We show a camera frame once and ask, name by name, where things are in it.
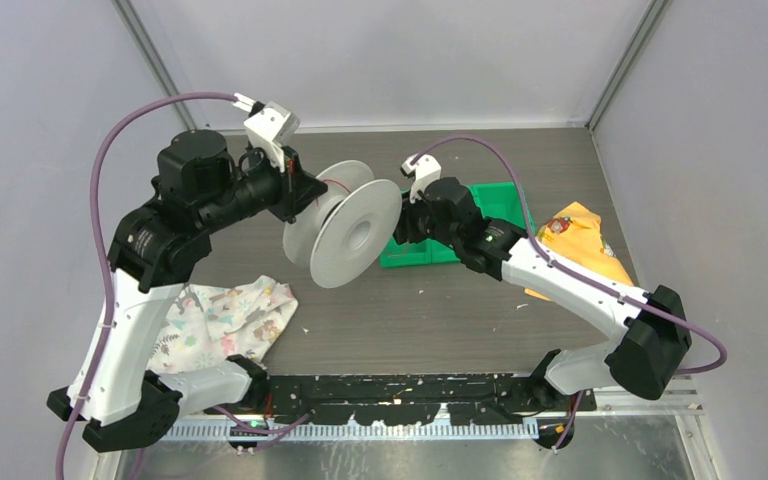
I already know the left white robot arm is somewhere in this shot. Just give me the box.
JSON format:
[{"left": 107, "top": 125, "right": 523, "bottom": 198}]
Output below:
[{"left": 47, "top": 130, "right": 327, "bottom": 453}]

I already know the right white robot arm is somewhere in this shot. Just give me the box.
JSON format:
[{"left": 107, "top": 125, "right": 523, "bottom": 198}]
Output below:
[{"left": 394, "top": 177, "right": 692, "bottom": 411}]

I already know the green middle bin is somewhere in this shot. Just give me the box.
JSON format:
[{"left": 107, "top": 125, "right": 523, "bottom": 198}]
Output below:
[{"left": 423, "top": 239, "right": 460, "bottom": 264}]

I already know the yellow patterned cloth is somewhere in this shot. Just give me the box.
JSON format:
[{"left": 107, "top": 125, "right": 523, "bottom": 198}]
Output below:
[{"left": 534, "top": 202, "right": 634, "bottom": 286}]

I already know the white patterned cloth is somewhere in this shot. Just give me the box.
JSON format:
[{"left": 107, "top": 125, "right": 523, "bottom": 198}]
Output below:
[{"left": 148, "top": 275, "right": 299, "bottom": 374}]

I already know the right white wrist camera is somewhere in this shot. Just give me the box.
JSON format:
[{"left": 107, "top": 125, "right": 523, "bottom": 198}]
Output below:
[{"left": 400, "top": 154, "right": 442, "bottom": 203}]

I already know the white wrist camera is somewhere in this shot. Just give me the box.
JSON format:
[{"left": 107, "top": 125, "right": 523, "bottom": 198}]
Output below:
[
  {"left": 233, "top": 93, "right": 300, "bottom": 173},
  {"left": 400, "top": 154, "right": 442, "bottom": 203}
]

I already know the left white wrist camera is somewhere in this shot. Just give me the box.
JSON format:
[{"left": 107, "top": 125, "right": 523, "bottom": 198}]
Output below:
[{"left": 233, "top": 93, "right": 300, "bottom": 173}]

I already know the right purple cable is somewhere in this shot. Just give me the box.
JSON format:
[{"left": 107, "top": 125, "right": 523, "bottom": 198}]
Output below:
[{"left": 407, "top": 135, "right": 729, "bottom": 453}]

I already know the purple cable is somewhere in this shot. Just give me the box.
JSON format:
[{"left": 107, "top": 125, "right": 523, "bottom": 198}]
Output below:
[
  {"left": 407, "top": 135, "right": 729, "bottom": 453},
  {"left": 53, "top": 91, "right": 311, "bottom": 480}
]

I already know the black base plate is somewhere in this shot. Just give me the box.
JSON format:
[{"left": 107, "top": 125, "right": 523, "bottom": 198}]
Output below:
[{"left": 202, "top": 372, "right": 599, "bottom": 429}]

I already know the white slotted cable duct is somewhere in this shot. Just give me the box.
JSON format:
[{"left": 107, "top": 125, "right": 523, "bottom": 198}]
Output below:
[{"left": 162, "top": 418, "right": 539, "bottom": 442}]

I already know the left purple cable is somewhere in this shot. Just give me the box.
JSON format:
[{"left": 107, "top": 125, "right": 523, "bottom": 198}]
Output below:
[{"left": 53, "top": 91, "right": 311, "bottom": 480}]

